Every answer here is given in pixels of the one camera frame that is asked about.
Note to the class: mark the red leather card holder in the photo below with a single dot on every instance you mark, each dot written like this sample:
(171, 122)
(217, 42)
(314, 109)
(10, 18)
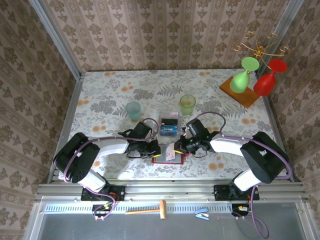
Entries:
(158, 158)

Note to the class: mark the white floral card stack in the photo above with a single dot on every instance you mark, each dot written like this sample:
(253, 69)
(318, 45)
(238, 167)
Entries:
(170, 152)

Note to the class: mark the blue VIP card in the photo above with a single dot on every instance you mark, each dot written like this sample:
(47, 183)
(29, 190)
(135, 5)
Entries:
(168, 130)

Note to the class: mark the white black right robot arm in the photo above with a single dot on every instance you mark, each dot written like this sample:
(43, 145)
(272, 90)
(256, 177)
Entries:
(230, 147)

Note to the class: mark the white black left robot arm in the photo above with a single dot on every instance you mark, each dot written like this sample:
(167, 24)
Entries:
(112, 146)

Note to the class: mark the clear box with blue item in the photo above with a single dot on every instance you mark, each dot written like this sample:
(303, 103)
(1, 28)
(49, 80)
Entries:
(168, 115)

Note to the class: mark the teal frosted cup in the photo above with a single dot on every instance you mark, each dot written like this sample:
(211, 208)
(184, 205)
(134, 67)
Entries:
(133, 111)

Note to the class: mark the green frosted cup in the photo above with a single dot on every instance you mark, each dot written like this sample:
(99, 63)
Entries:
(187, 103)

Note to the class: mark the wooden mallet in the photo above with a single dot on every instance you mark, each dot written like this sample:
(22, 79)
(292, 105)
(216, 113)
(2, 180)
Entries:
(163, 210)

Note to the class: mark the orange wooden rack base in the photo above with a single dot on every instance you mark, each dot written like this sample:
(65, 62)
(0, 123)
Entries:
(247, 98)

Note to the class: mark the blue stapler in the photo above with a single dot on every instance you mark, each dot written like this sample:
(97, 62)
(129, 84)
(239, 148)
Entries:
(201, 215)

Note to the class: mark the green plastic wine glass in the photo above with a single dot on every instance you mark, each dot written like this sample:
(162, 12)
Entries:
(240, 81)

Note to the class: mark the grey metal panel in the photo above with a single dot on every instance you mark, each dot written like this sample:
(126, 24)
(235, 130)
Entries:
(125, 230)

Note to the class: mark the red plastic wine glass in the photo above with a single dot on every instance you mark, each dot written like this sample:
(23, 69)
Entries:
(265, 85)

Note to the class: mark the aluminium frame profile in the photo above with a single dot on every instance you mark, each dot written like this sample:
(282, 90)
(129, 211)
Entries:
(58, 40)
(285, 25)
(170, 190)
(70, 112)
(278, 127)

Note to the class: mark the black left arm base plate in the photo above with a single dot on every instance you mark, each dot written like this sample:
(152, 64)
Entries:
(117, 192)

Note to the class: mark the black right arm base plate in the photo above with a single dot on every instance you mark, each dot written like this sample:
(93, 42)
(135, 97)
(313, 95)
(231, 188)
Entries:
(221, 192)

